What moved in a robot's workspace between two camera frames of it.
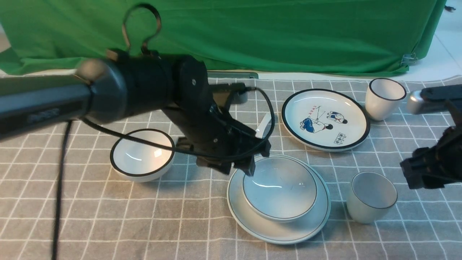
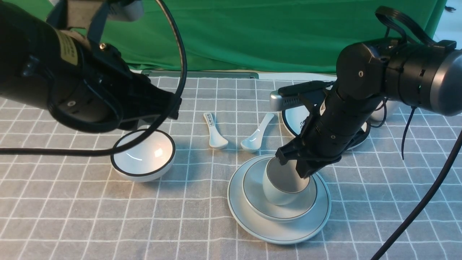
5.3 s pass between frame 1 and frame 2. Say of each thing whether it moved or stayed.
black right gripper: moved
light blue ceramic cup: moved
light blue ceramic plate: stayed
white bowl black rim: stayed
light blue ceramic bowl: stayed
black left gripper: moved
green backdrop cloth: stayed
